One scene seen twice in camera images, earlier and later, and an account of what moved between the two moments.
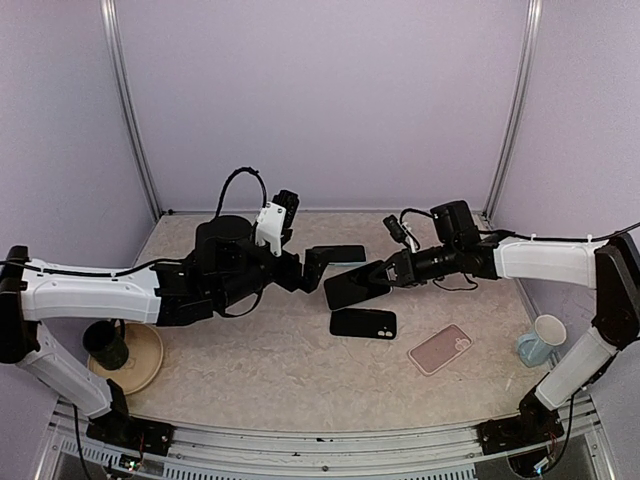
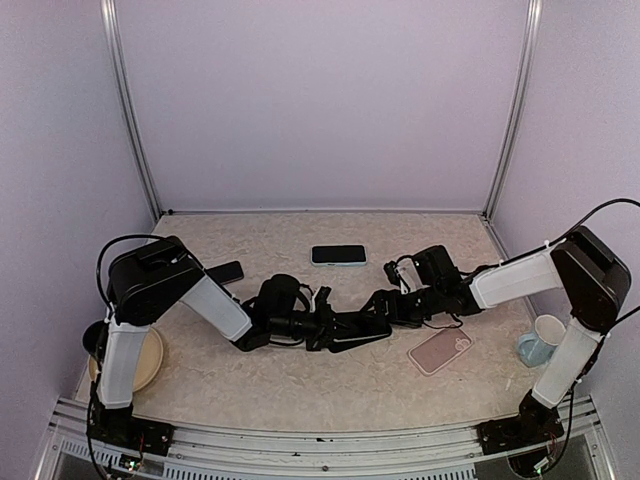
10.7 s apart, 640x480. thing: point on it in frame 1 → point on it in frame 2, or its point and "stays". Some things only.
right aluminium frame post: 516,106 stays
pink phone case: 433,352 stays
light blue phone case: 342,255 stays
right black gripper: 406,267 → 396,315
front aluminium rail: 576,448 stays
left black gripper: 312,274 → 324,333
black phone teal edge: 342,255 stays
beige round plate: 145,355 stays
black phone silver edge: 354,285 → 352,329
